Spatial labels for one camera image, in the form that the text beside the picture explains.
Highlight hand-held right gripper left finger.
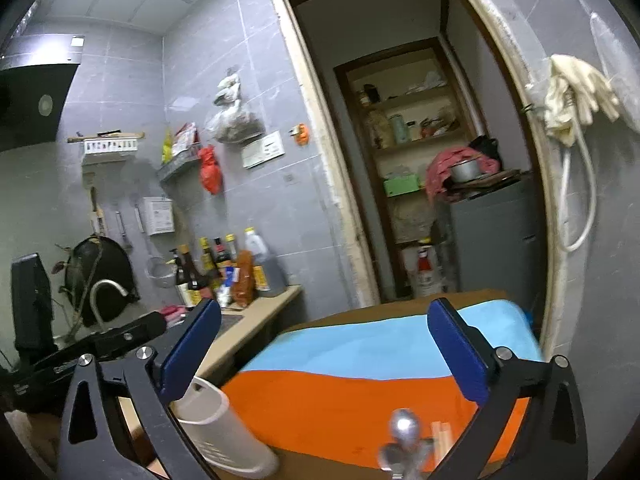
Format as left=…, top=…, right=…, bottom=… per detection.
left=57, top=299, right=222, bottom=480

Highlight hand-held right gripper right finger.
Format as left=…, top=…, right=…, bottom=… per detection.
left=427, top=297, right=589, bottom=480

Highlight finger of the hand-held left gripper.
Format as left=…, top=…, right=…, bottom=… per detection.
left=92, top=312, right=169, bottom=367

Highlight white plastic utensil holder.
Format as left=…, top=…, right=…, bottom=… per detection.
left=170, top=375, right=280, bottom=479

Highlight pink cloth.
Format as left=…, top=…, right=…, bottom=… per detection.
left=160, top=305, right=193, bottom=327

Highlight metal faucet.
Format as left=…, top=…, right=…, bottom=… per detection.
left=90, top=280, right=138, bottom=331

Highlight black wok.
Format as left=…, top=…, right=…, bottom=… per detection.
left=65, top=235, right=141, bottom=328

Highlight blue seasoning packet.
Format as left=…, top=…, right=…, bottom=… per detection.
left=220, top=266, right=240, bottom=307

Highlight metal strainer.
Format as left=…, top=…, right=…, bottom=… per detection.
left=145, top=232, right=177, bottom=289

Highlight red sauce bottle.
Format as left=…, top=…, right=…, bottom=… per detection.
left=415, top=247, right=446, bottom=298

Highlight hanging metal ladle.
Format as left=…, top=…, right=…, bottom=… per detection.
left=115, top=210, right=134, bottom=254

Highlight dark liquid plastic jug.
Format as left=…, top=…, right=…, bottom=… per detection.
left=244, top=227, right=288, bottom=298

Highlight dark grey cabinet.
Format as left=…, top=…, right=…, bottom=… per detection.
left=435, top=175, right=543, bottom=306

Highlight hanging kitchen spatula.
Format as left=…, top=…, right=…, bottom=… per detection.
left=89, top=172, right=109, bottom=237

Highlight orange and blue cloth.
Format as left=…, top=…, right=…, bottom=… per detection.
left=220, top=297, right=543, bottom=471

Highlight green box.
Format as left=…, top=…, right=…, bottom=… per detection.
left=383, top=172, right=421, bottom=199

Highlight metal pot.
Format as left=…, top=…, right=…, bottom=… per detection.
left=450, top=157, right=484, bottom=184

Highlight red cloth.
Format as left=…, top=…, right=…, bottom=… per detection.
left=425, top=146, right=501, bottom=201

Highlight red plastic bag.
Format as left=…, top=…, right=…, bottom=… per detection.
left=199, top=145, right=223, bottom=196

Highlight black range hood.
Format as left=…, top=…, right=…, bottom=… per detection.
left=0, top=35, right=86, bottom=153

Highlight black bag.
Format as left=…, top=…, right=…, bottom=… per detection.
left=470, top=135, right=502, bottom=162

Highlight red snack packet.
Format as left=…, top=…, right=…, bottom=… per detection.
left=172, top=122, right=199, bottom=158

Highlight green canister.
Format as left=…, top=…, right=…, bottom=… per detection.
left=390, top=112, right=411, bottom=145

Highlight hanging clear plastic bag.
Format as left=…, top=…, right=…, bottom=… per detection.
left=205, top=72, right=266, bottom=144

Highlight wooden shelf unit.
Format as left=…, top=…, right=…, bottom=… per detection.
left=334, top=39, right=483, bottom=302

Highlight cream rubber gloves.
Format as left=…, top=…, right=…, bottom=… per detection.
left=542, top=54, right=621, bottom=147

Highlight white wall box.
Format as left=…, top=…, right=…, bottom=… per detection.
left=142, top=196, right=176, bottom=236

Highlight white wall rack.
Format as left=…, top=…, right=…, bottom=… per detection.
left=67, top=131, right=146, bottom=166

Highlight metal wall shelf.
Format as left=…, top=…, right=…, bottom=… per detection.
left=157, top=156, right=206, bottom=184

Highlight white hose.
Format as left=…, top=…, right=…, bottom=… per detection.
left=556, top=125, right=599, bottom=254

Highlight white wall socket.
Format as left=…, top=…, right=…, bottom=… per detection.
left=241, top=131, right=287, bottom=169

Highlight white door frame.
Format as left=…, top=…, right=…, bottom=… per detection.
left=270, top=0, right=568, bottom=358

